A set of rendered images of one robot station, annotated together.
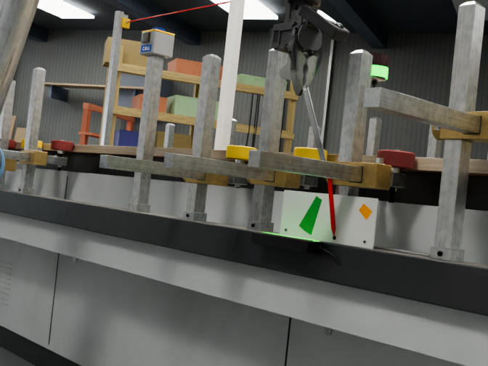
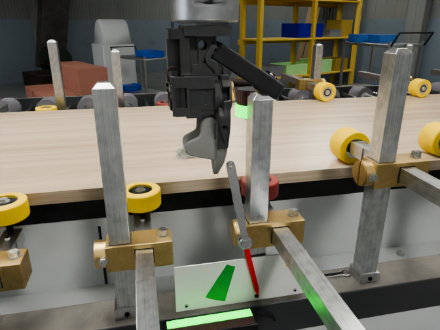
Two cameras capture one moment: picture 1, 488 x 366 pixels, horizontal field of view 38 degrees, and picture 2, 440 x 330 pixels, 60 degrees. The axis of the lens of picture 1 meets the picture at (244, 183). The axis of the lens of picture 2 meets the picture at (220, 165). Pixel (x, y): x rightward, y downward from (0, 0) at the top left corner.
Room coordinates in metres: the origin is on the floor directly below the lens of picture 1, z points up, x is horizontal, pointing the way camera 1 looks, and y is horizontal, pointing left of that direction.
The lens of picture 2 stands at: (1.24, 0.37, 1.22)
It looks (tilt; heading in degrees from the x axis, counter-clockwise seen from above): 20 degrees down; 300
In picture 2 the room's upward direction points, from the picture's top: straight up
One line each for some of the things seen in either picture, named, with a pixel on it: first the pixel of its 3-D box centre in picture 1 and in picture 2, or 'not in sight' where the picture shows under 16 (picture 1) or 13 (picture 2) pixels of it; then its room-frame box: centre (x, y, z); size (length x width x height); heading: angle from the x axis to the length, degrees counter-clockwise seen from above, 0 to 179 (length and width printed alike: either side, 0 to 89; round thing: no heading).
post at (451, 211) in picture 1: (459, 131); (378, 175); (1.31, -0.38, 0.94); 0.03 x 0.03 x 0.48; 42
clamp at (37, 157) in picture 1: (32, 157); not in sight; (2.60, 0.77, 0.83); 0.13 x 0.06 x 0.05; 42
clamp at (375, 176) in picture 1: (358, 175); (266, 228); (1.48, -0.23, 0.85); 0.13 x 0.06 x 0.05; 42
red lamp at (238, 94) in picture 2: (375, 61); (251, 95); (1.53, -0.25, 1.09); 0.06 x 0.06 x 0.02
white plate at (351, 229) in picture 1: (325, 217); (242, 281); (1.50, -0.18, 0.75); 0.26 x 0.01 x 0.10; 42
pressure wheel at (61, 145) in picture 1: (60, 155); not in sight; (2.65, 0.69, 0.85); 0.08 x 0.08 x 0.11
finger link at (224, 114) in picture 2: (297, 50); (220, 117); (1.50, -0.08, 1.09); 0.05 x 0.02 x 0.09; 132
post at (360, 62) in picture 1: (349, 164); (255, 220); (1.50, -0.22, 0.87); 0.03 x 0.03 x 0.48; 42
